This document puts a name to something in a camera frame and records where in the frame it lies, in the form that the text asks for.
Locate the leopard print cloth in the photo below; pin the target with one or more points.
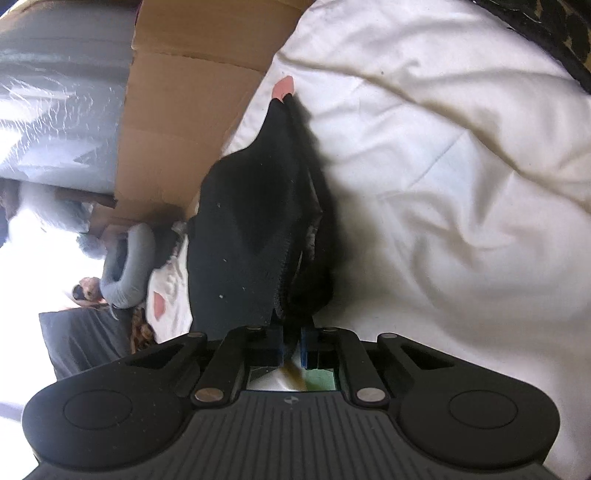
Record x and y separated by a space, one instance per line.
549 27

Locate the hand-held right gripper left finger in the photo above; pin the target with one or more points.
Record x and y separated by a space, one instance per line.
277 345

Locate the clear plastic bag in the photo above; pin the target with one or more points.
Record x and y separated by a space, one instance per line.
51 207

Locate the grey neck pillow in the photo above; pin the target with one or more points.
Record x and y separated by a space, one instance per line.
131 272

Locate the dark grey cushion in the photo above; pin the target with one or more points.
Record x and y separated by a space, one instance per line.
83 341

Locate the black pants with printed lining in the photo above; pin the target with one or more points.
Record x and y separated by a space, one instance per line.
240 221

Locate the grey fluffy toy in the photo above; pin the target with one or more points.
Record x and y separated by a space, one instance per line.
91 244

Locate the doll with sunglasses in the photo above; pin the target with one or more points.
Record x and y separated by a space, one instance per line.
90 290

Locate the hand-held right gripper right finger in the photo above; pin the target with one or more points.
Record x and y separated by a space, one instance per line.
304 348

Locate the flattened brown cardboard box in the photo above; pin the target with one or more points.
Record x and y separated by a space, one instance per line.
184 115

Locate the white bear-print blanket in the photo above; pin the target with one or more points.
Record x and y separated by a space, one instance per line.
438 184

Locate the small black cloth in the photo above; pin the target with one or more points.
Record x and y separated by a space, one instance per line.
168 242

